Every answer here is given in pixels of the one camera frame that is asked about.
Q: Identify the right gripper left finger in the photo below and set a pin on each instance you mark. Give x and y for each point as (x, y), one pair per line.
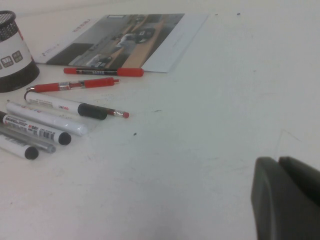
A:
(280, 205)

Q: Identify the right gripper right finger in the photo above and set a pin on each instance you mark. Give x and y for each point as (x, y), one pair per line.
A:
(305, 172)

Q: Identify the slim white barcode pen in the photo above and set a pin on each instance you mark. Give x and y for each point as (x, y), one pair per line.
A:
(15, 147)

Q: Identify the red gel pen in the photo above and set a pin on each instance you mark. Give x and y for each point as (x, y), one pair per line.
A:
(95, 82)

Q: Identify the clear grey pen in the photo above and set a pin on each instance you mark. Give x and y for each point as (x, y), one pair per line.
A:
(46, 146)

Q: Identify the plain white tube pen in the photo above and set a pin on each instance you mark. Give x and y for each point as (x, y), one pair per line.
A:
(50, 120)

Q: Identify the black mesh pen holder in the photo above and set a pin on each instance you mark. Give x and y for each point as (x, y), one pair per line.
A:
(12, 50)

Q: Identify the pencil with red eraser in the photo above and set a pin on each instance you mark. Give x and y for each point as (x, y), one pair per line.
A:
(122, 114)

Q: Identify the red capped black marker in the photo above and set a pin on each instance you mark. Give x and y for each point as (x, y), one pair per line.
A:
(130, 72)

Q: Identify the robot photo brochure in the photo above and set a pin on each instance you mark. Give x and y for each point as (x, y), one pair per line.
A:
(120, 40)

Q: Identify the thick white marker black cap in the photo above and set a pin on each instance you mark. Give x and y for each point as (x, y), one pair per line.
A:
(50, 101)

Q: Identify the white barcode marker black ends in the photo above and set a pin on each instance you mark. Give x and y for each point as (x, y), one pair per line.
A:
(25, 125)

